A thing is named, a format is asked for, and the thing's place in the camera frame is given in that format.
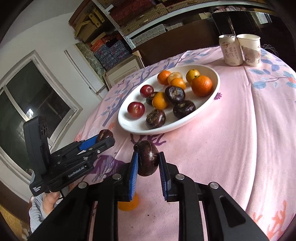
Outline dark water chestnut front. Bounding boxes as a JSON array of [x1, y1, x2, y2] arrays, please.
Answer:
[[133, 140, 159, 177]]

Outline dark water chestnut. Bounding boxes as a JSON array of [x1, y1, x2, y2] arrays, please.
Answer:
[[165, 86, 186, 104], [133, 140, 159, 177]]

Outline large orange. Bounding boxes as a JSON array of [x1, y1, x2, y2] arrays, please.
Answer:
[[118, 192, 139, 211]]

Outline wrinkled dark passion fruit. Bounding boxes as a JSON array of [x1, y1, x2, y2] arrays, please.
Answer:
[[173, 100, 196, 119]]

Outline small orange tangerine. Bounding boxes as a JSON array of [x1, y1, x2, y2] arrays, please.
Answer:
[[152, 92, 170, 110]]

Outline red plum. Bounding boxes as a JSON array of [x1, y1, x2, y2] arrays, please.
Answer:
[[140, 85, 154, 98], [127, 101, 145, 119]]

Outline small orange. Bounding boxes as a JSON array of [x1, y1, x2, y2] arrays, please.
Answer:
[[170, 78, 186, 90]]

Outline yellow round pear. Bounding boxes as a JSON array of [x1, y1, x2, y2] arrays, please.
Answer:
[[168, 72, 183, 84]]

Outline small yellow fruit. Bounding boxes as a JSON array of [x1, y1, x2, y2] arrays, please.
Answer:
[[186, 69, 200, 84]]

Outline person's left hand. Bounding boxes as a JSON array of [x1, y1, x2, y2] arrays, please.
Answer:
[[40, 192, 63, 217]]

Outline grey knitted left sleeve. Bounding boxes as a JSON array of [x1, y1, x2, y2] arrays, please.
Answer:
[[29, 193, 48, 232]]

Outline red plum on plate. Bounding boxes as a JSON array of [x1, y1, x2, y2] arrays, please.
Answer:
[[127, 101, 145, 119]]

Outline white oval plate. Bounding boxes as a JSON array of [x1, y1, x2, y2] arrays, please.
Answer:
[[118, 65, 220, 135]]

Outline pink printed tablecloth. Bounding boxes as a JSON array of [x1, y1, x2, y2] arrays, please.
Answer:
[[76, 47, 295, 240]]

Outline stack of patterned boxes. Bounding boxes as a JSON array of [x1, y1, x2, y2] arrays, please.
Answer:
[[90, 34, 131, 71]]

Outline framed picture leaning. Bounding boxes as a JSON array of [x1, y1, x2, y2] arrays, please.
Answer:
[[104, 52, 144, 90]]

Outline orange tangerine with stem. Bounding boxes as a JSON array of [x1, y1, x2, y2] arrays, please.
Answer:
[[191, 75, 213, 97]]

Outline metal storage shelf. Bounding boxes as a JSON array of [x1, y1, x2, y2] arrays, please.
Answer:
[[93, 1, 272, 49]]

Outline white beverage can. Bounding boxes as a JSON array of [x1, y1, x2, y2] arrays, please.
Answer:
[[219, 34, 244, 66]]

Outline dark wooden cabinet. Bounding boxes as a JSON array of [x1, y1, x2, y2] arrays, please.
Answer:
[[133, 20, 219, 66]]

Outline white paper cup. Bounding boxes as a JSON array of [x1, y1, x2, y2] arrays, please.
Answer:
[[236, 34, 261, 67]]

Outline window with white frame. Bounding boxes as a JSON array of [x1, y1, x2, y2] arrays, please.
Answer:
[[1, 50, 82, 184]]

